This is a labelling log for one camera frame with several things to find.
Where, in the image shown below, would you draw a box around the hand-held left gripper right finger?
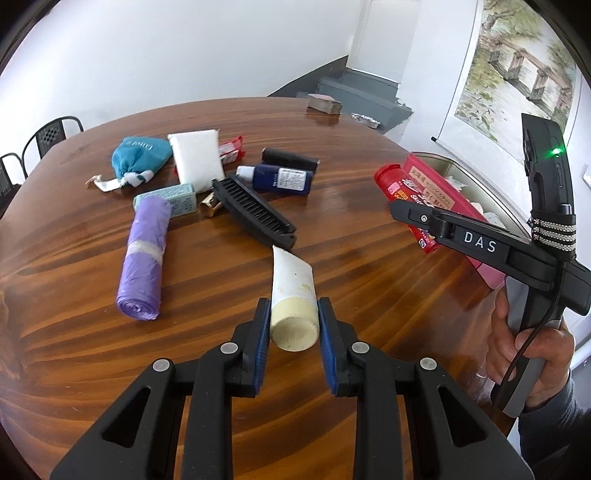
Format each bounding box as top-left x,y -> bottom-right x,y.
318,298 -> 534,480

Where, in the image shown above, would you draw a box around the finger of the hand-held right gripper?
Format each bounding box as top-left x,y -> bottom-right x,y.
389,202 -> 458,241

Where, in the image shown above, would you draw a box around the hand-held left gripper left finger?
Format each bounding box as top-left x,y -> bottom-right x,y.
50,298 -> 271,480

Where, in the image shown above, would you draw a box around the red candy tube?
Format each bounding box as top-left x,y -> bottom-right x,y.
374,163 -> 441,254

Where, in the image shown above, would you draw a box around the pink tin box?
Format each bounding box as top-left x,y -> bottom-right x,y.
397,151 -> 532,289

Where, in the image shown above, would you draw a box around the white cream tube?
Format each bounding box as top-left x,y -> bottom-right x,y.
270,244 -> 320,354

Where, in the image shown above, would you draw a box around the black folding comb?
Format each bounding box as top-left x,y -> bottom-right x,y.
211,178 -> 297,251

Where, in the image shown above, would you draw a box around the purple trash bag roll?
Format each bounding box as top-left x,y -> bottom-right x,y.
115,198 -> 172,321

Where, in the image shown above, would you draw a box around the navy blue bottle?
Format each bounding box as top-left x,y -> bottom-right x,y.
235,165 -> 315,197

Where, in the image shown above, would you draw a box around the white tissue pack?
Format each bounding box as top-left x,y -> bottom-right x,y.
167,129 -> 226,193

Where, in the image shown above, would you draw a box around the person's right forearm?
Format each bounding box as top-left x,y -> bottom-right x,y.
517,378 -> 591,480

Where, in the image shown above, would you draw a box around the wooden desktop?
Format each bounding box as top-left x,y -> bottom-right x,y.
0,97 -> 522,480

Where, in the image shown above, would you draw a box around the person's right hand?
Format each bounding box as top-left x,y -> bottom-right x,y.
485,291 -> 575,409

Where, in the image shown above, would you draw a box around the black cylinder case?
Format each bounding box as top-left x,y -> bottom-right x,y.
261,148 -> 320,174

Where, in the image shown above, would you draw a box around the stack of cards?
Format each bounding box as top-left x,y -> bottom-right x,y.
307,93 -> 343,114

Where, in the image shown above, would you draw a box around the small gold tube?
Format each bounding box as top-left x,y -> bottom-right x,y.
199,191 -> 227,219

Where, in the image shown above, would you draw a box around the pale green patterned box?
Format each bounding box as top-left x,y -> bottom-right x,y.
133,183 -> 197,217

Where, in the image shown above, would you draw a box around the hanging scroll painting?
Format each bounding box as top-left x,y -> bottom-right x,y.
431,0 -> 583,151

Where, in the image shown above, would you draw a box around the red snack packet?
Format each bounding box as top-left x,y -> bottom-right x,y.
218,136 -> 245,164

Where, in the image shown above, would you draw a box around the black metal chair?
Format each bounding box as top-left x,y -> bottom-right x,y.
22,116 -> 85,178
0,152 -> 24,217

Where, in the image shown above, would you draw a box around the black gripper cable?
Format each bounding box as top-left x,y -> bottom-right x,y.
505,263 -> 566,384

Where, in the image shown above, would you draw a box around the teal drawstring pouch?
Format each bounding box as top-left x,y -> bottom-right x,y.
85,136 -> 174,192

